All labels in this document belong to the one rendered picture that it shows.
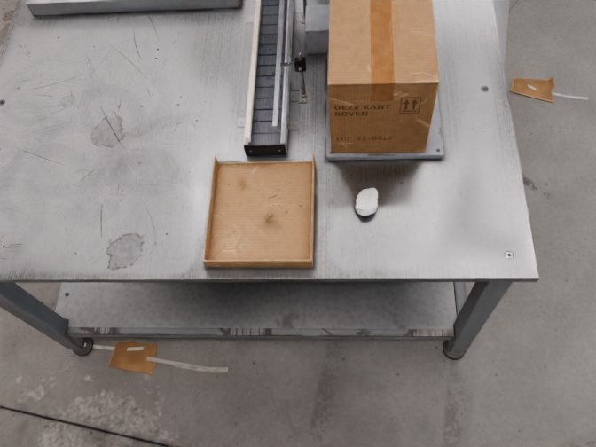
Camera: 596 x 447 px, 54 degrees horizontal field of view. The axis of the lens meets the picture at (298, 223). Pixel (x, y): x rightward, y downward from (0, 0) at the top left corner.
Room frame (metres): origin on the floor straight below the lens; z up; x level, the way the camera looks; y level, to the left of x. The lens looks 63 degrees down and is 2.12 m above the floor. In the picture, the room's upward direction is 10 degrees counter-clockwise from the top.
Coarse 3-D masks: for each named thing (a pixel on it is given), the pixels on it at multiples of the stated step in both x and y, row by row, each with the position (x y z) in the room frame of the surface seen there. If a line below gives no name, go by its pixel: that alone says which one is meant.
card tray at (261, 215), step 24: (216, 168) 0.87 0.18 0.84; (240, 168) 0.86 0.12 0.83; (264, 168) 0.85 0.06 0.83; (288, 168) 0.84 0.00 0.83; (312, 168) 0.80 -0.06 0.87; (216, 192) 0.80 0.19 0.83; (240, 192) 0.79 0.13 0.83; (264, 192) 0.77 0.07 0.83; (288, 192) 0.76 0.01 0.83; (312, 192) 0.73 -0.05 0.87; (216, 216) 0.73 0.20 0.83; (240, 216) 0.72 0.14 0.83; (264, 216) 0.71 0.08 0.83; (288, 216) 0.69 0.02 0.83; (312, 216) 0.66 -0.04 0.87; (216, 240) 0.66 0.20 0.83; (240, 240) 0.65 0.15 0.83; (264, 240) 0.64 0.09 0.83; (288, 240) 0.63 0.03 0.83; (312, 240) 0.60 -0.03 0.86; (216, 264) 0.59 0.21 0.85; (240, 264) 0.58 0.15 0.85; (264, 264) 0.57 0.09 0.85; (288, 264) 0.56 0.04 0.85; (312, 264) 0.55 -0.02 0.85
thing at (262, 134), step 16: (272, 0) 1.40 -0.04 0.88; (272, 16) 1.33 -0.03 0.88; (272, 32) 1.27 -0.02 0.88; (272, 48) 1.21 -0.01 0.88; (272, 64) 1.15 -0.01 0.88; (256, 80) 1.11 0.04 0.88; (272, 80) 1.10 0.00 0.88; (256, 96) 1.05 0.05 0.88; (272, 96) 1.04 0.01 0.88; (256, 112) 1.00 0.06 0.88; (272, 112) 0.99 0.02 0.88; (256, 128) 0.95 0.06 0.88; (272, 128) 0.94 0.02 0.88; (256, 144) 0.90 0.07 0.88; (272, 144) 0.89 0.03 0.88
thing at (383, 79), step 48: (336, 0) 1.09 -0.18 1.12; (384, 0) 1.07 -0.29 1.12; (336, 48) 0.94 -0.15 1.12; (384, 48) 0.92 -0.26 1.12; (432, 48) 0.90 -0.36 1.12; (336, 96) 0.84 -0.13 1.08; (384, 96) 0.82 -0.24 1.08; (432, 96) 0.80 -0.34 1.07; (336, 144) 0.84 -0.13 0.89; (384, 144) 0.82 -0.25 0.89
